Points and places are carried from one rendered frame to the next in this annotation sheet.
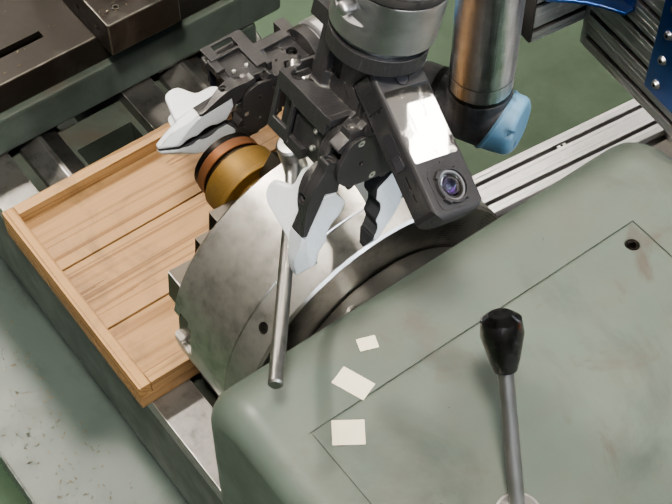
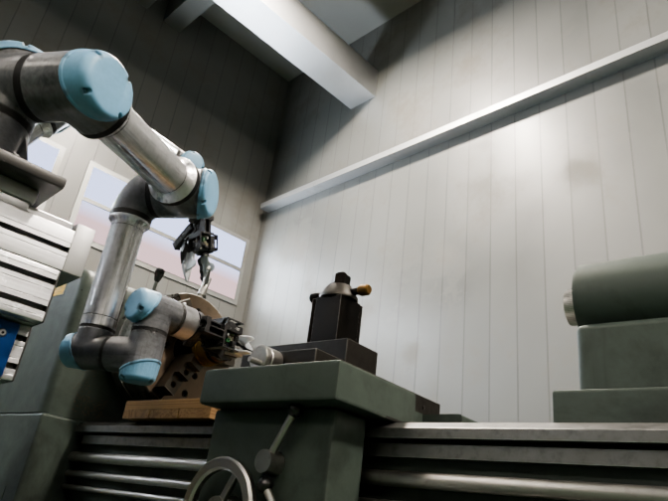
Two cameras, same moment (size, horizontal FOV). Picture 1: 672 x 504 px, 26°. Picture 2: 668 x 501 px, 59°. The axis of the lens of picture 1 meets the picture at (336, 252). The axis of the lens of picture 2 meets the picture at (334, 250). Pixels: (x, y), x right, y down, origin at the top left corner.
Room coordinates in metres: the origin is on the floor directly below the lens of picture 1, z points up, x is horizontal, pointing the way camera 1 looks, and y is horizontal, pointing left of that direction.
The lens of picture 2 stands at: (2.46, 0.05, 0.71)
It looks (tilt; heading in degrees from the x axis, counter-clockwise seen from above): 25 degrees up; 168
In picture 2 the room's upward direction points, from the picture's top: 8 degrees clockwise
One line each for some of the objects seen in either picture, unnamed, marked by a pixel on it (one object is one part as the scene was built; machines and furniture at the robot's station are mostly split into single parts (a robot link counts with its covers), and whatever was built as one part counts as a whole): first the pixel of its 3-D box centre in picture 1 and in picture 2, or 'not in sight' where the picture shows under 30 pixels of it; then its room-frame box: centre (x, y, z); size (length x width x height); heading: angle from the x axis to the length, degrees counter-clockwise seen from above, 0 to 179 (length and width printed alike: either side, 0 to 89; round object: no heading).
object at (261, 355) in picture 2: not in sight; (261, 358); (1.47, 0.16, 0.95); 0.07 x 0.04 x 0.04; 127
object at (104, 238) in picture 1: (201, 230); (227, 424); (1.02, 0.16, 0.88); 0.36 x 0.30 x 0.04; 127
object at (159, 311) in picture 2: not in sight; (154, 311); (1.19, -0.05, 1.07); 0.11 x 0.08 x 0.09; 127
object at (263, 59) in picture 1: (264, 73); (212, 332); (1.10, 0.08, 1.08); 0.12 x 0.09 x 0.08; 127
